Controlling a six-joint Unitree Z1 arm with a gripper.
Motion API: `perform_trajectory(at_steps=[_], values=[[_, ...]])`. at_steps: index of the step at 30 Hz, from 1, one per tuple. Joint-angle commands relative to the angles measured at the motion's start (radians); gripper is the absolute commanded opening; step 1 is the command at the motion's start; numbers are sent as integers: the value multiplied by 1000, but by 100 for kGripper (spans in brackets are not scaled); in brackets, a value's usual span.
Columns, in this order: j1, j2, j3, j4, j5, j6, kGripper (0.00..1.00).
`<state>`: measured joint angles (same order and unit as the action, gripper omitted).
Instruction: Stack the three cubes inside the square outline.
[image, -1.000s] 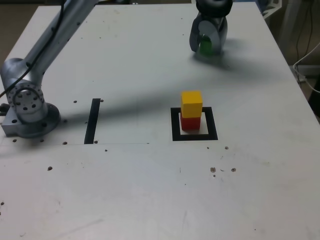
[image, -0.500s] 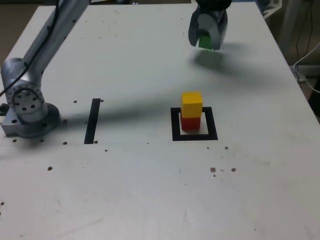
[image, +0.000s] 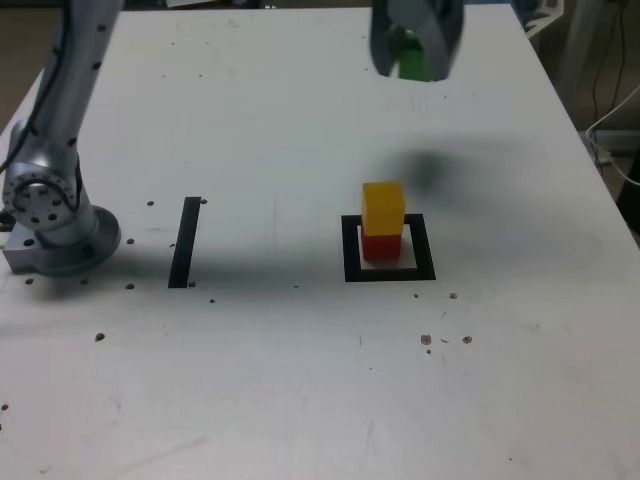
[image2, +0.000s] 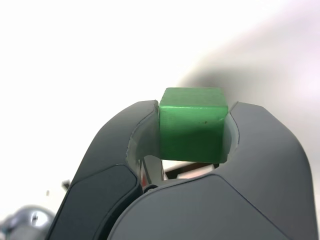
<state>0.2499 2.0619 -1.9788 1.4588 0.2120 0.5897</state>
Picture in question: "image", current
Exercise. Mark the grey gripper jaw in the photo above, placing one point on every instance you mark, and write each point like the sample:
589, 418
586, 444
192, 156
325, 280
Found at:
445, 35
382, 50

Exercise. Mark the green cube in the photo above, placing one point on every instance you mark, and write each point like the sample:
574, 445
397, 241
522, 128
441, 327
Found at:
412, 62

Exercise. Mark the yellow cube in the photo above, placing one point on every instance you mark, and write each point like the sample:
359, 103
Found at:
382, 210

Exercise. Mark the red cube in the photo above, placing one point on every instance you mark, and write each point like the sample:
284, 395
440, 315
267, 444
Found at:
381, 247

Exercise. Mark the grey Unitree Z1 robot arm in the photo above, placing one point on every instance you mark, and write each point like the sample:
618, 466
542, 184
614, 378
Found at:
55, 200

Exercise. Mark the black tape square outline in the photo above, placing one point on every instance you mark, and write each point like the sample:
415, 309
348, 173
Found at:
350, 250

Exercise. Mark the black tape strip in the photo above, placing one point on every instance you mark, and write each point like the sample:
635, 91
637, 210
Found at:
184, 245

